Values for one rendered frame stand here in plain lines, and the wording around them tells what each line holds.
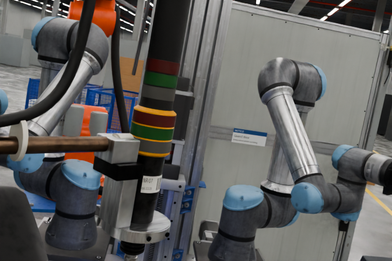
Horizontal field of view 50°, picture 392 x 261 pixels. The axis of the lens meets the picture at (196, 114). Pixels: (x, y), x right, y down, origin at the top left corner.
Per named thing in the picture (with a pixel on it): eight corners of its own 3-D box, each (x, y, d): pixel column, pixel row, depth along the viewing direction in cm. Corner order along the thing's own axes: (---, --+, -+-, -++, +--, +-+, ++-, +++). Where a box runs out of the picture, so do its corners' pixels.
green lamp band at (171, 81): (157, 86, 39) (160, 73, 39) (135, 81, 41) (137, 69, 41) (182, 89, 42) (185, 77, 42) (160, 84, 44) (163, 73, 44)
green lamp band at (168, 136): (148, 141, 39) (150, 128, 39) (120, 130, 42) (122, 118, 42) (181, 140, 42) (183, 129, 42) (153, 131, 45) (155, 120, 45)
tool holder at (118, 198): (111, 254, 37) (129, 146, 36) (70, 224, 41) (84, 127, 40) (182, 236, 43) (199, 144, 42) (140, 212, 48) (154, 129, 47)
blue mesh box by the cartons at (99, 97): (76, 145, 700) (85, 87, 690) (105, 135, 824) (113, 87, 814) (125, 156, 687) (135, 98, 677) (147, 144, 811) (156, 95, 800)
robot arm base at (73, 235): (52, 225, 132) (56, 196, 131) (100, 232, 134) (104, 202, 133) (38, 246, 117) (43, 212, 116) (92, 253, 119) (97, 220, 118)
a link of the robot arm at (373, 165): (385, 152, 108) (364, 155, 104) (401, 157, 104) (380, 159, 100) (381, 179, 109) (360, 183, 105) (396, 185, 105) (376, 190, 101)
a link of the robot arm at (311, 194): (261, 43, 121) (321, 204, 97) (288, 50, 127) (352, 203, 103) (238, 67, 129) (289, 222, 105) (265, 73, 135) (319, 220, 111)
